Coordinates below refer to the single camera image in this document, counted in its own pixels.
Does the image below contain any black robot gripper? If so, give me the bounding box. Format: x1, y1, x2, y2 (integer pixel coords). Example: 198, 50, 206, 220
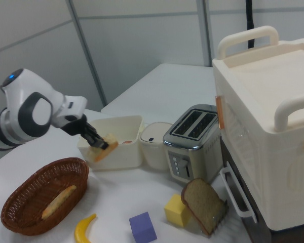
60, 114, 110, 150

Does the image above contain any short white bread piece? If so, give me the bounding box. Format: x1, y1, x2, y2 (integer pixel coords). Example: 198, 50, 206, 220
87, 133, 119, 163

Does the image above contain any long baked bread roll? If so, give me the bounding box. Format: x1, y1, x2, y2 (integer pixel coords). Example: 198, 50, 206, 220
41, 185, 78, 219

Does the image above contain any brown bread slice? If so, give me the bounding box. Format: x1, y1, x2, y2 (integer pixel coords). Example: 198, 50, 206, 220
180, 177, 225, 236

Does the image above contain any white square plastic bin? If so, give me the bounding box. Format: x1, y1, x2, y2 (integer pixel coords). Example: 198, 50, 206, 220
77, 115, 145, 172

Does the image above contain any small white lidded container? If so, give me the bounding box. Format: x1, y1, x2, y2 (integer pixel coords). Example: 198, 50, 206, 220
139, 121, 174, 171

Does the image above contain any yellow banana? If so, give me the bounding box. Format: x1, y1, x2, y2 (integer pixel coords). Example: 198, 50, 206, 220
73, 213, 98, 243

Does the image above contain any silver two-slot toaster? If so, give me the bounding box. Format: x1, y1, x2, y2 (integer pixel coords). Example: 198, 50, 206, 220
162, 104, 223, 184

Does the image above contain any brown wicker basket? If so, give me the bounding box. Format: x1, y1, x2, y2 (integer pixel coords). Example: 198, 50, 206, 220
1, 157, 90, 237

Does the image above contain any purple cube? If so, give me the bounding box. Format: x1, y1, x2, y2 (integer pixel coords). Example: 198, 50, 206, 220
128, 211, 158, 243

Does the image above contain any yellow cube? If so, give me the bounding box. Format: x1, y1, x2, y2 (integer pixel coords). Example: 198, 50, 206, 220
163, 193, 194, 227

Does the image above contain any large cream box appliance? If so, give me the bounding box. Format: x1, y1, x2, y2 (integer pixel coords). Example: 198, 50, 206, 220
212, 25, 304, 232

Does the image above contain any black vertical pole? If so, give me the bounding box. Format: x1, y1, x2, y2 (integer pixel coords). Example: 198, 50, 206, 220
244, 0, 257, 49

